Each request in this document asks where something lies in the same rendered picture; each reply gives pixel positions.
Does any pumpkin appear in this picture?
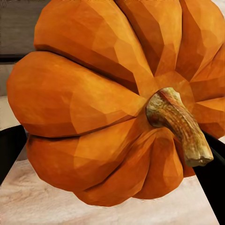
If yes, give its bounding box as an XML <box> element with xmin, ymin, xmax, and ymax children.
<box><xmin>6</xmin><ymin>0</ymin><xmax>225</xmax><ymax>207</ymax></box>

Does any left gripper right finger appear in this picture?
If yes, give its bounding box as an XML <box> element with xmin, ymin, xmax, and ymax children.
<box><xmin>193</xmin><ymin>130</ymin><xmax>225</xmax><ymax>225</ymax></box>

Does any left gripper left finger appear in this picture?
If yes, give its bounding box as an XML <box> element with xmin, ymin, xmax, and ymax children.
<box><xmin>0</xmin><ymin>125</ymin><xmax>27</xmax><ymax>186</ymax></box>

